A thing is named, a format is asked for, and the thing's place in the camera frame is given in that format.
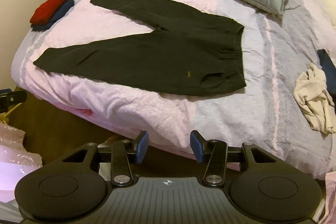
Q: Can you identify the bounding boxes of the navy folded garment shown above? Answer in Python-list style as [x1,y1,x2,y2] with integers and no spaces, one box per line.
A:
[31,0,75,31]

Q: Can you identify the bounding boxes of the dark blue jeans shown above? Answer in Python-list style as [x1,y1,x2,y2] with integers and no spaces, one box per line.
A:
[316,49,336,97]

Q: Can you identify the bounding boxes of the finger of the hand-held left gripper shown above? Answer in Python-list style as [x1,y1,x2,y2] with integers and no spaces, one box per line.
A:
[0,90,28,112]

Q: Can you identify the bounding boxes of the cream white garment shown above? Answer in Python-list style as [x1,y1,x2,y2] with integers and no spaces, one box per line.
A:
[293,63,336,135]

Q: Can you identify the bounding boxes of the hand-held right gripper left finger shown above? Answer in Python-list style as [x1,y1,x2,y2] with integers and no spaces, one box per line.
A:
[61,131,149,187]

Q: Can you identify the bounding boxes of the thin yellow stick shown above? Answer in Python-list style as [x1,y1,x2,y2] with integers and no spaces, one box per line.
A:
[0,103,22,122]

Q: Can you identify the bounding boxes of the red folded garment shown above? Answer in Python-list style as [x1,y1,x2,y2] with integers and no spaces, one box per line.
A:
[29,0,71,25]

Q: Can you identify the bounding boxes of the pink plastic bag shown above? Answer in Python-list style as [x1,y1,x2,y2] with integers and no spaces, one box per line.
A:
[0,122,43,214]

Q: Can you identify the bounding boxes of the black pants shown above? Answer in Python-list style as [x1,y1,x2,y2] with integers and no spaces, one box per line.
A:
[33,0,247,97]

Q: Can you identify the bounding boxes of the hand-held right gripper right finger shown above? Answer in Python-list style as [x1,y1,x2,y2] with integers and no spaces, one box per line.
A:
[190,130,277,187]

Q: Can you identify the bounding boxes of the bed with lilac grey duvet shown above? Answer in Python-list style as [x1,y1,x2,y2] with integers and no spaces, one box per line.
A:
[12,0,336,180]

